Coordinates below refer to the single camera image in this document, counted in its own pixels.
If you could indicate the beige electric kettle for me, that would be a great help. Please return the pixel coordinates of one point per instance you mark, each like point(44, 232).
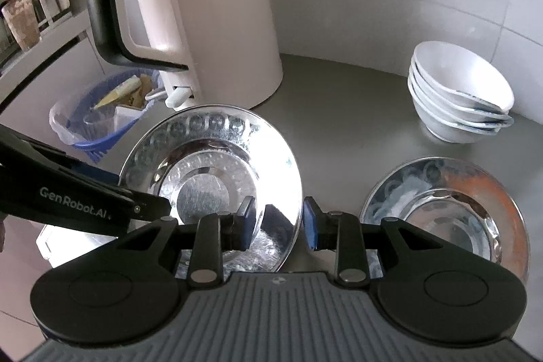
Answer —
point(212, 5)

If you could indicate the white ceramic bowl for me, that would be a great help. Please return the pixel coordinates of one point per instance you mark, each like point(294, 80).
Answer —
point(418, 92)
point(441, 128)
point(418, 80)
point(458, 69)

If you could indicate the yellow wrapper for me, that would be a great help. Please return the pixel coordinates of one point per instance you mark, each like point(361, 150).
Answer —
point(118, 91)

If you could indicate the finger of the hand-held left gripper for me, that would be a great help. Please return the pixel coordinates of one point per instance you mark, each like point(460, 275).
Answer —
point(152, 208)
point(99, 175)

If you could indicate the stainless steel plate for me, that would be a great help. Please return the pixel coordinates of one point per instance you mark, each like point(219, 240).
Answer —
point(445, 209)
point(212, 162)

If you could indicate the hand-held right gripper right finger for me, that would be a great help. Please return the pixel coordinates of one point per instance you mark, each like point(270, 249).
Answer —
point(309, 223)

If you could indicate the metal kitchen shelf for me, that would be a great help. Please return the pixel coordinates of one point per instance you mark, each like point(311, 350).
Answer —
point(46, 44)

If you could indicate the glass jar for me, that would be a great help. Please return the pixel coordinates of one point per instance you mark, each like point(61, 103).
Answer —
point(21, 22)

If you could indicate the blue plastic trash basket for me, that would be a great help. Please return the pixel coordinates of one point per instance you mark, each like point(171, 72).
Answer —
point(99, 143)

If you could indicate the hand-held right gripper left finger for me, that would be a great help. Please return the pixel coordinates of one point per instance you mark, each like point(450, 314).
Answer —
point(249, 223)

